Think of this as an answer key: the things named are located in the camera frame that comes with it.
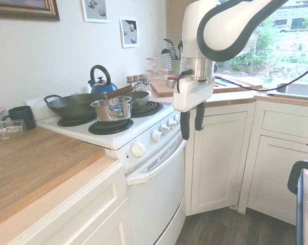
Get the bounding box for wooden cutting board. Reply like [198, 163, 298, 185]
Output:
[149, 78, 180, 98]

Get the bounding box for pale utensil holder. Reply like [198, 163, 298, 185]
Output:
[171, 59, 182, 75]

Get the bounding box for white false drawer front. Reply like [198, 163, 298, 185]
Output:
[261, 109, 308, 141]

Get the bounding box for metal tin with red lid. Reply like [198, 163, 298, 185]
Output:
[167, 75, 180, 89]

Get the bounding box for stainless steel pot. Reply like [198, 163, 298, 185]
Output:
[90, 96, 132, 121]

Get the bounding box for tall glass jar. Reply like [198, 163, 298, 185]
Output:
[146, 57, 157, 71]

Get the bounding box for long black cable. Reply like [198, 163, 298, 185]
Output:
[214, 61, 308, 92]

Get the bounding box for white cabinet drawer front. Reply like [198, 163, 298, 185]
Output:
[12, 162, 127, 245]

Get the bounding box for dark blue mug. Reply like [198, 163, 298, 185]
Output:
[1, 105, 37, 132]

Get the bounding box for wood framed painting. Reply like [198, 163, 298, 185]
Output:
[0, 0, 61, 22]

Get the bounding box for small grey shapes print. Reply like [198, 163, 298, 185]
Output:
[119, 16, 140, 48]

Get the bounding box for black two-handled wok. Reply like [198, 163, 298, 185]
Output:
[43, 92, 106, 120]

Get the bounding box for blue kettle with black handle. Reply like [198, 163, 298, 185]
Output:
[88, 64, 119, 95]

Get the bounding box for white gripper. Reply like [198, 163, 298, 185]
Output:
[172, 75, 216, 141]

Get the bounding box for large grey shapes print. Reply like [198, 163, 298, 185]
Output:
[81, 0, 110, 24]

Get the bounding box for white corner cabinet door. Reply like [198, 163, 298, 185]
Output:
[190, 101, 248, 213]

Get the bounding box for wooden window blinds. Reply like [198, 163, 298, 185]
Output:
[165, 0, 185, 72]

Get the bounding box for black coil burner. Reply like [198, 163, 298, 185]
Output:
[88, 118, 134, 135]
[130, 100, 164, 118]
[57, 115, 93, 128]

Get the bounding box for stainless steel sink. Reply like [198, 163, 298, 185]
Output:
[267, 82, 308, 99]

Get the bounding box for white electric stove body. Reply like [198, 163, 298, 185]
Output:
[22, 86, 188, 177]

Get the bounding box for large white oven knob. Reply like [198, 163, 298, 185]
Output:
[131, 141, 147, 159]

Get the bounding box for dark pan with wooden handle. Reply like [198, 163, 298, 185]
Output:
[104, 84, 151, 108]

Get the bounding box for white oven door with handle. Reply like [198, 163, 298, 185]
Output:
[125, 139, 188, 245]

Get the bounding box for white under-sink cabinet door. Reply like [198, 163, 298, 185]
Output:
[246, 134, 308, 226]

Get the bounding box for parked car outside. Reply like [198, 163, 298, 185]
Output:
[272, 24, 290, 33]

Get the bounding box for clear glass jar without lid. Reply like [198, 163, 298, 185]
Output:
[0, 119, 28, 142]

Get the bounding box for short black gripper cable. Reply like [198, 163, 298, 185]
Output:
[175, 69, 194, 94]

